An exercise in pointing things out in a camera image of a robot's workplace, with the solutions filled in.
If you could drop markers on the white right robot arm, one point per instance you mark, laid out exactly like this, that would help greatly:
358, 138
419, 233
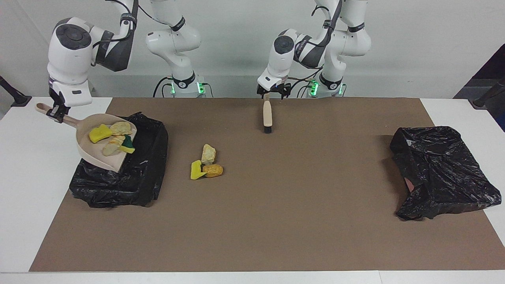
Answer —
173, 39

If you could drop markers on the beige hand brush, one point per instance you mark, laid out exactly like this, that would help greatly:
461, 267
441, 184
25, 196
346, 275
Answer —
267, 112

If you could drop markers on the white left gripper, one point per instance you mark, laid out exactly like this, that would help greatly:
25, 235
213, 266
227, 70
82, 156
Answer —
270, 83

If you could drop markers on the beige plastic dustpan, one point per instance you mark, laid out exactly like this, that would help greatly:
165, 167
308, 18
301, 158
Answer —
88, 152

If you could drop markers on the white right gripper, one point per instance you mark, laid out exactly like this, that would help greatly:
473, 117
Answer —
67, 92

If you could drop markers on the brown peanut shaped toy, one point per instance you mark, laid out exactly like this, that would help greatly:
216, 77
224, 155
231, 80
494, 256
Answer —
213, 170

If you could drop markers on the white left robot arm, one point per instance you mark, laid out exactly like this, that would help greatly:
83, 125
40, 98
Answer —
347, 43

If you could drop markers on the green and yellow sponge piece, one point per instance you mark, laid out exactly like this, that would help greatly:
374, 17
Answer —
127, 142

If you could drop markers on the black stand leg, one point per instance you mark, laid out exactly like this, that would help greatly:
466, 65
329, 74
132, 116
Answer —
17, 98
483, 101

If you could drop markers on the black trash bag bin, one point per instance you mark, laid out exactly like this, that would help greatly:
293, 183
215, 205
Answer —
150, 165
442, 165

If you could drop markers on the brown paper table mat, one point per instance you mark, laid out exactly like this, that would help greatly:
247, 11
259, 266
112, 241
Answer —
252, 217

